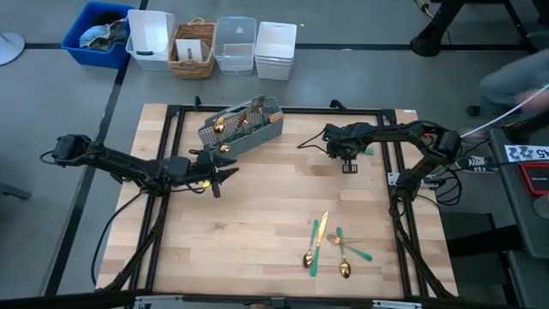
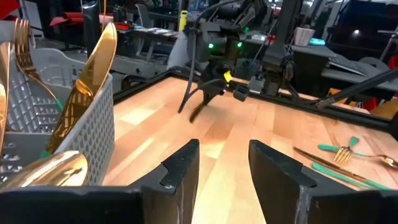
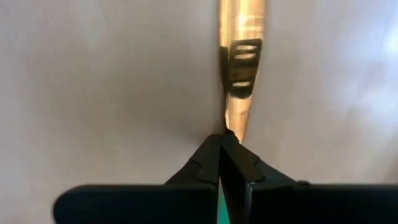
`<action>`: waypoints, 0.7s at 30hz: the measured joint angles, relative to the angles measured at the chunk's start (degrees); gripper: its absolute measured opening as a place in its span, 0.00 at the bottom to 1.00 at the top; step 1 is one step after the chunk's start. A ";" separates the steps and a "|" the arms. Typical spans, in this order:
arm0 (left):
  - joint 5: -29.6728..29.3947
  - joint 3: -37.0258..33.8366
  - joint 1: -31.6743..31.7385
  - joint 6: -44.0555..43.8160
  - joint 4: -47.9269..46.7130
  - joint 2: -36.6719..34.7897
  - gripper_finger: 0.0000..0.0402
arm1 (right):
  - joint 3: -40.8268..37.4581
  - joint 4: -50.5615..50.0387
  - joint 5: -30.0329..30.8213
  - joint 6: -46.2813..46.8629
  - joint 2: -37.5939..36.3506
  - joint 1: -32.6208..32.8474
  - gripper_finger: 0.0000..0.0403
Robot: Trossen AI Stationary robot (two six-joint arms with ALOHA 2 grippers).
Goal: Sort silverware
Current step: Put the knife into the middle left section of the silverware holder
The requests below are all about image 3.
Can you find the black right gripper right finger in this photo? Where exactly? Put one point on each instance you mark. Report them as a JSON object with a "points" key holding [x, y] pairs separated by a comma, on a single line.
{"points": [[311, 205]]}

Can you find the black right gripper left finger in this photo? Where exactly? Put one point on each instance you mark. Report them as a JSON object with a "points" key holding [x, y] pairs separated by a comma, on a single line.
{"points": [[124, 205]]}

